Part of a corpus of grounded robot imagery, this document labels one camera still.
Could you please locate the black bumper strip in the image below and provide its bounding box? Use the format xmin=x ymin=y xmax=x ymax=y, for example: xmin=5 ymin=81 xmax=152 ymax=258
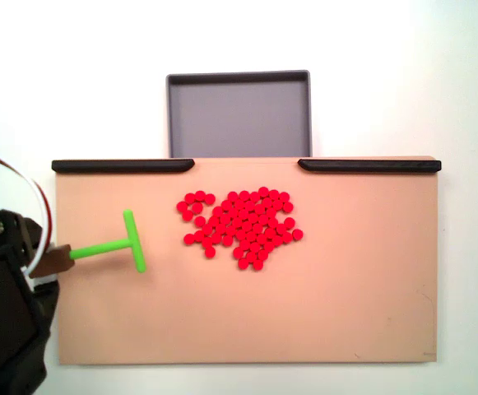
xmin=297 ymin=158 xmax=443 ymax=176
xmin=51 ymin=159 xmax=196 ymax=174

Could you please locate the red white black servo cable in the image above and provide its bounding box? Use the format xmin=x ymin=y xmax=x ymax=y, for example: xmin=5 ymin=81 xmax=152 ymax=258
xmin=0 ymin=146 xmax=55 ymax=273

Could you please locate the green T pusher brown handle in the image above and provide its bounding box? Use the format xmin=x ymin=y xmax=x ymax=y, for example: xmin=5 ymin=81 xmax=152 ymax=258
xmin=30 ymin=208 xmax=147 ymax=277

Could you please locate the red granule pile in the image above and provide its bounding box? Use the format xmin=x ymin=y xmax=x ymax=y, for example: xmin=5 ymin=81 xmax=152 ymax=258
xmin=176 ymin=186 xmax=304 ymax=272

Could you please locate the grey shallow tray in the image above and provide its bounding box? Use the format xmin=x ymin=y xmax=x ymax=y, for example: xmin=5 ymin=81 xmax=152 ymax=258
xmin=165 ymin=69 xmax=313 ymax=159

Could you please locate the beige flat board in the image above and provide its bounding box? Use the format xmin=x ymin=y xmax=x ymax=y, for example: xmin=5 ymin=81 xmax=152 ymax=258
xmin=53 ymin=155 xmax=440 ymax=366

